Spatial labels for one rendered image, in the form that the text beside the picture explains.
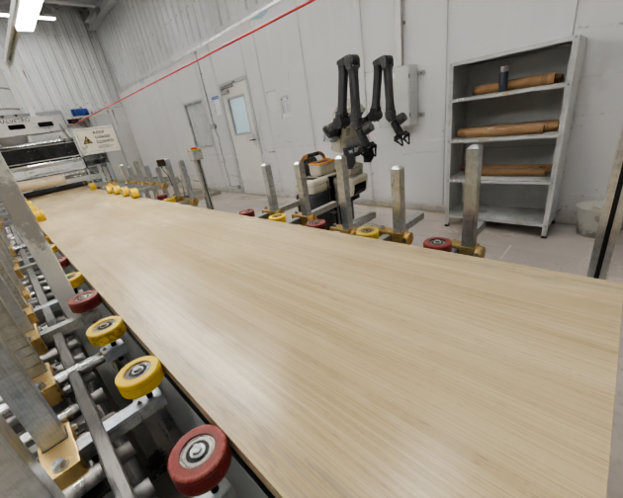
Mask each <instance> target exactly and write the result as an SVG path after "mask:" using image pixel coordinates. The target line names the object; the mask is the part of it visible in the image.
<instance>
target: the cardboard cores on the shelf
mask: <svg viewBox="0 0 623 498"><path fill-rule="evenodd" d="M563 76H564V73H557V72H551V73H545V74H539V75H533V76H528V77H522V78H516V79H510V80H508V82H507V91H509V90H516V89H522V88H529V87H536V86H542V85H549V84H555V83H561V82H562V81H563ZM498 84H499V81H498V82H493V83H488V84H482V85H477V86H476V87H475V88H473V96H477V95H483V94H489V93H496V92H498ZM559 123H560V121H559V120H547V121H536V122H525V123H513V124H490V125H479V126H472V127H462V128H459V129H458V130H457V137H466V138H473V137H489V136H506V135H521V134H538V133H544V131H558V130H559ZM552 167H553V164H482V175H481V176H532V177H545V175H546V172H552Z"/></svg>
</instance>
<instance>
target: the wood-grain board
mask: <svg viewBox="0 0 623 498"><path fill-rule="evenodd" d="M28 201H31V203H32V204H33V205H36V206H37V208H38V209H42V210H43V212H44V213H45V216H46V220H43V221H40V222H39V225H40V227H41V229H42V231H43V232H44V234H45V236H48V237H49V239H50V241H51V242H52V244H55V245H56V247H57V249H58V250H59V252H60V253H61V254H62V255H63V256H64V257H67V259H68V261H69V263H70V264H71V265H72V266H73V268H74V269H75V270H76V271H77V272H79V273H81V274H82V276H83V278H84V280H85V281H86V282H87V283H88V285H89V286H90V287H91V288H92V289H93V290H94V291H97V292H98V293H99V295H100V297H101V298H102V300H103V301H104V302H105V303H106V304H107V305H108V306H109V308H110V309H111V310H112V311H113V312H114V313H115V314H116V316H120V317H122V318H123V320H124V323H125V325H126V327H127V328H128V329H129V330H130V332H131V333H132V334H133V335H134V336H135V337H136V339H137V340H138V341H139V342H140V343H141V344H142V346H143V347H144V348H145V349H146V350H147V351H148V353H149V354H150V355H151V356H154V357H156V358H158V359H159V361H160V363H161V365H162V367H163V369H164V370H165V372H166V373H167V374H168V375H169V376H170V377H171V378H172V380H173V381H174V382H175V383H176V384H177V385H178V386H179V388H180V389H181V390H182V391H183V392H184V393H185V394H186V396H187V397H188V398H189V399H190V400H191V401H192V402H193V404H194V405H195V406H196V407H197V408H198V409H199V410H200V412H201V413H202V414H203V415H204V416H205V417H206V418H207V420H208V421H209V422H210V423H211V424H212V425H216V426H218V427H220V428H221V429H222V430H223V431H224V433H225V435H226V437H227V440H228V443H229V445H230V446H231V447H232V448H233V449H234V450H235V452H236V453H237V454H238V455H239V456H240V457H241V458H242V460H243V461H244V462H245V463H246V464H247V465H248V466H249V468H250V469H251V470H252V471H253V472H254V473H255V474H256V476H257V477H258V478H259V479H260V480H261V481H262V482H263V484H264V485H265V486H266V487H267V488H268V489H269V490H270V492H271V493H272V494H273V495H274V496H275V497H276V498H606V495H607V483H608V472H609V461H610V449H611V437H612V426H613V414H614V402H615V391H616V379H617V368H618V357H619V345H620V333H621V322H622V310H623V284H622V283H616V282H611V281H606V280H600V279H595V278H589V277H584V276H578V275H573V274H567V273H562V272H556V271H550V270H545V269H539V268H534V267H528V266H523V265H517V264H511V263H506V262H500V261H496V260H490V259H485V258H479V257H473V256H468V255H462V254H457V253H451V252H446V251H440V250H434V249H429V248H423V247H418V246H412V245H407V244H401V243H396V242H391V241H385V240H380V239H374V238H369V237H363V236H357V235H352V234H346V233H341V232H335V231H330V230H324V229H318V228H313V227H307V226H302V225H296V224H291V223H286V222H280V221H275V220H269V219H264V218H258V217H253V216H247V215H242V214H236V213H230V212H225V211H219V210H214V209H208V208H203V207H192V206H187V205H181V204H176V203H170V202H166V201H160V200H154V199H149V198H143V197H139V198H136V199H132V198H131V196H127V197H123V196H122V194H120V195H115V194H114V193H111V194H108V193H107V191H104V190H99V189H97V190H93V191H91V190H90V188H88V187H83V188H78V189H74V190H69V191H65V192H60V193H56V194H51V195H46V196H42V197H37V198H33V199H28Z"/></svg>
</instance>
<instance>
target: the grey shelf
mask: <svg viewBox="0 0 623 498"><path fill-rule="evenodd" d="M586 41H587V37H585V36H583V35H581V34H579V35H575V36H570V37H566V38H561V39H557V40H553V41H545V42H541V43H536V44H532V45H527V46H524V47H520V48H515V49H511V50H507V51H502V52H498V53H493V54H489V55H485V56H480V57H476V58H472V59H467V60H463V61H459V62H454V63H450V64H449V97H448V133H447V170H446V206H445V224H444V226H449V225H450V223H448V222H449V217H455V218H463V205H464V187H465V175H464V172H465V171H462V165H463V164H466V149H467V148H468V147H469V146H471V145H473V144H479V145H481V146H482V147H483V161H482V164H553V167H552V172H546V175H545V177H532V176H481V188H480V202H479V216H478V220H485V221H492V222H502V223H511V224H521V225H530V226H540V227H542V233H541V238H545V239H546V238H547V231H548V228H549V226H550V224H551V223H555V218H556V212H557V206H558V201H559V195H560V190H561V185H562V179H563V174H564V168H565V162H566V157H567V151H568V146H569V140H570V134H571V129H572V123H573V117H574V112H575V106H576V101H577V95H578V89H579V80H580V74H581V69H582V63H583V58H584V52H585V46H586ZM506 65H509V66H508V80H510V79H516V78H522V77H528V76H533V75H539V74H545V73H551V72H557V73H564V76H563V81H562V82H561V83H555V84H549V85H542V86H536V87H529V88H522V89H516V90H509V91H504V92H496V93H489V94H483V95H477V96H473V88H475V87H476V86H477V85H482V84H488V83H493V82H498V81H499V73H500V67H501V66H506ZM471 66H472V67H471ZM470 77H471V86H470ZM469 101H470V105H469ZM468 116H469V123H468ZM547 120H559V121H560V123H559V130H558V131H544V133H538V134H521V135H506V136H489V137H473V138H466V137H457V130H458V129H459V128H462V127H472V126H479V125H501V124H513V123H525V122H536V121H547ZM555 166H556V167H555ZM554 171H555V172H554Z"/></svg>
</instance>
